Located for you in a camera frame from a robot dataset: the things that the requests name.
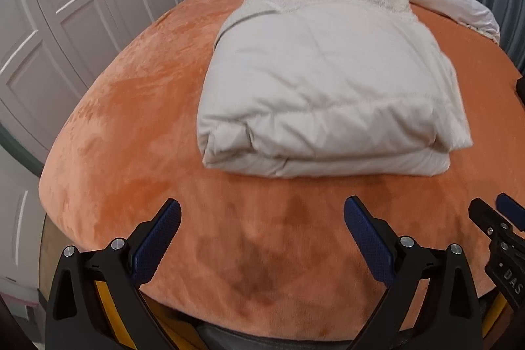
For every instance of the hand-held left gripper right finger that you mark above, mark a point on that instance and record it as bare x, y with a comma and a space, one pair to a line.
367, 239

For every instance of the white wardrobe doors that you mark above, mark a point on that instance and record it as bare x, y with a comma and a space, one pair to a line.
61, 5

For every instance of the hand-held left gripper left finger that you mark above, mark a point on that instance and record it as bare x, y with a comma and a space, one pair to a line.
158, 237

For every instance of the white duvet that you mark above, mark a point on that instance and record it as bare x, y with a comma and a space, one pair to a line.
320, 87

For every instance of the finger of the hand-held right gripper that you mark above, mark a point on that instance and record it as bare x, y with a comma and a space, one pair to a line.
512, 210
486, 216

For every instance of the orange plush blanket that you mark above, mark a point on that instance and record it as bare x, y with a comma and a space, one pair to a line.
135, 136

